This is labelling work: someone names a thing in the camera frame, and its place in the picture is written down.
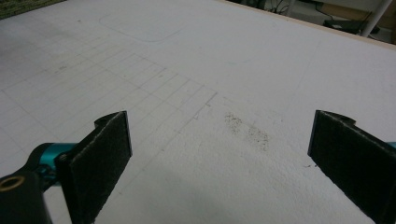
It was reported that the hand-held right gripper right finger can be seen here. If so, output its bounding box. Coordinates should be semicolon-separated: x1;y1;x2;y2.
307;109;396;224

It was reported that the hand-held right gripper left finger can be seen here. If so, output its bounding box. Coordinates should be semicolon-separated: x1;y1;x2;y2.
55;110;134;224

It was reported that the green woven basket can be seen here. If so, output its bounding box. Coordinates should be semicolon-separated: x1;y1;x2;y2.
0;0;66;21

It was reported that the white desk leg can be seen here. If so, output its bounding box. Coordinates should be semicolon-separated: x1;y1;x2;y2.
360;0;394;37

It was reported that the black flat device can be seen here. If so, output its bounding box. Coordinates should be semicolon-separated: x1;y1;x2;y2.
322;18;381;35

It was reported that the white grid mat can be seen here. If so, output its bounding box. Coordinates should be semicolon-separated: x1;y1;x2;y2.
0;0;396;224

